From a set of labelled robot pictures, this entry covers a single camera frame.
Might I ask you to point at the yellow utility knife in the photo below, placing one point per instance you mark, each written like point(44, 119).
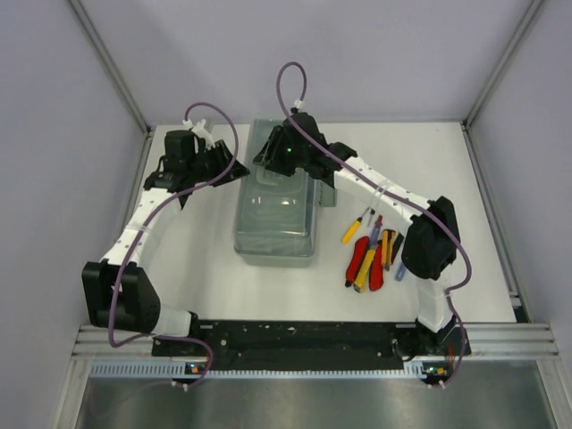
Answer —
point(362, 280)

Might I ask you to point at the green cantilever tool box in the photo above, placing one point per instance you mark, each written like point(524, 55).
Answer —
point(276, 216)

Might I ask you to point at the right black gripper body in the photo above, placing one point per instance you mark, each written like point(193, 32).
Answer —
point(286, 160)

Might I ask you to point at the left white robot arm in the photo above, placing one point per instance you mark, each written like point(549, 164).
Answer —
point(117, 288)

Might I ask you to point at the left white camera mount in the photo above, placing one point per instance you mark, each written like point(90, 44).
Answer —
point(200, 130)

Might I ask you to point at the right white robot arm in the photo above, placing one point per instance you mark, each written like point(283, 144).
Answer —
point(429, 227)

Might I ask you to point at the blue red precision screwdriver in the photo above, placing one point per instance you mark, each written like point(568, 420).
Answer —
point(375, 233)

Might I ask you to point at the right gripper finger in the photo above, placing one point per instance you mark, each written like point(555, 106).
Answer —
point(274, 139)
point(265, 158)

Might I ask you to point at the aluminium frame rail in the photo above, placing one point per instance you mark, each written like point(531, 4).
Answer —
point(501, 341)

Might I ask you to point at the small red utility knife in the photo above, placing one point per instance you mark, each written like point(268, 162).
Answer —
point(376, 269)

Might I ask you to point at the black handle hammer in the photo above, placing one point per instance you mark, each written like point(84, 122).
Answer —
point(396, 246)

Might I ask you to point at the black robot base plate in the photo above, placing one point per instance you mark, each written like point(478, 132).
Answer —
point(258, 343)

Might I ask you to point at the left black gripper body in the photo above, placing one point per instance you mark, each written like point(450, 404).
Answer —
point(208, 168)

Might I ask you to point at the large red utility knife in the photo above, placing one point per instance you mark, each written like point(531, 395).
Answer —
point(360, 248)

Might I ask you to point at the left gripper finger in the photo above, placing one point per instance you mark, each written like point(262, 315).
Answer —
point(221, 151)
point(236, 172)

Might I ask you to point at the grey slotted cable duct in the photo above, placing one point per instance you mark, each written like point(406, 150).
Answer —
point(183, 370)

